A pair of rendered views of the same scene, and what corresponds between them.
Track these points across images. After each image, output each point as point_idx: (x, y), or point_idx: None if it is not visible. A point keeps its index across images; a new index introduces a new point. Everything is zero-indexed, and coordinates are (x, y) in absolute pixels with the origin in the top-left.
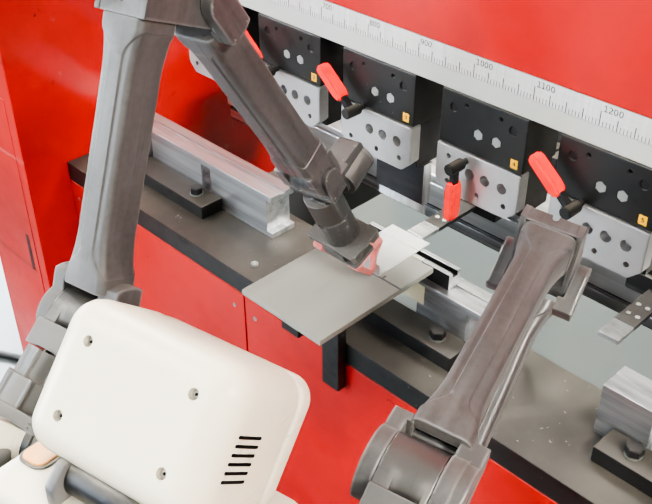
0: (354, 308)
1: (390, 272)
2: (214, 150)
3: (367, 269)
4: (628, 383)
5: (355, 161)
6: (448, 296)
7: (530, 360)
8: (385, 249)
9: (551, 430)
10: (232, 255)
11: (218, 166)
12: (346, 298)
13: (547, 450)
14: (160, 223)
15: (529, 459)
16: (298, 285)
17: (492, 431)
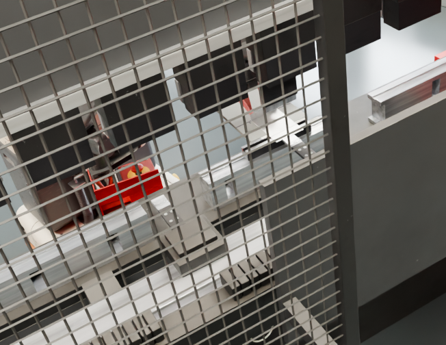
0: (226, 111)
1: (253, 125)
2: (437, 70)
3: (245, 108)
4: (134, 212)
5: (242, 43)
6: (237, 155)
7: (210, 214)
8: (276, 124)
9: (154, 211)
10: (352, 105)
11: (413, 73)
12: (236, 109)
13: (142, 207)
14: (396, 79)
15: (140, 198)
16: (254, 94)
17: (80, 109)
